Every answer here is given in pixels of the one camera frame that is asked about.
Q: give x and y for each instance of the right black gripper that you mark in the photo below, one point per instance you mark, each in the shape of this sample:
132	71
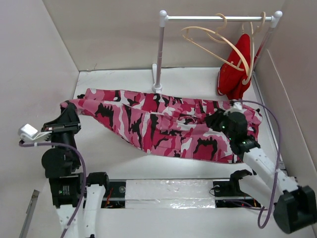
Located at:
213	120

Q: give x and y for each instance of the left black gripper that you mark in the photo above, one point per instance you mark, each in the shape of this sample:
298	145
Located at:
67	119

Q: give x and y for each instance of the pink camouflage trousers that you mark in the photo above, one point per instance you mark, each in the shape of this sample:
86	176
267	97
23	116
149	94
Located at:
158	124

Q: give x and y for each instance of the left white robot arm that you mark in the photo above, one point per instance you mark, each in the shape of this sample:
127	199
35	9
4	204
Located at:
77	195

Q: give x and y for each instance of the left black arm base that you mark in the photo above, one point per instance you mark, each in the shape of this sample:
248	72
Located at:
114	198

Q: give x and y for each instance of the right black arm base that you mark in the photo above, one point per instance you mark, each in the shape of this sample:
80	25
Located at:
227	193

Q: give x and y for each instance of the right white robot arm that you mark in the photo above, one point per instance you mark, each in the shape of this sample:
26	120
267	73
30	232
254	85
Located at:
293	206

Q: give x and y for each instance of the beige hanger with red garment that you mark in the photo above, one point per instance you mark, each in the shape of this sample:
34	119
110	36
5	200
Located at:
254	31

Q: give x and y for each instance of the empty beige wooden hanger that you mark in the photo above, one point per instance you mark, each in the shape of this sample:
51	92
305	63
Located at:
218	42

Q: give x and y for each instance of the red shorts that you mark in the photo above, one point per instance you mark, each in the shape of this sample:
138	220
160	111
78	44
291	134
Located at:
229	80

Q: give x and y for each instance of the white clothes rack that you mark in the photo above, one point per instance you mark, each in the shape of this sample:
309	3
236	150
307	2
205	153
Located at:
163	18

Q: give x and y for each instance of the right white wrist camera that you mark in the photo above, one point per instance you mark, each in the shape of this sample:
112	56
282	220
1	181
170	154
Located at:
235	106

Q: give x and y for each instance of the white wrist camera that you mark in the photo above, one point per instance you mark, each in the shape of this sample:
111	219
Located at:
235	106
29	134

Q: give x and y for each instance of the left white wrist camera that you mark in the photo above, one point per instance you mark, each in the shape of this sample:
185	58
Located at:
29	134

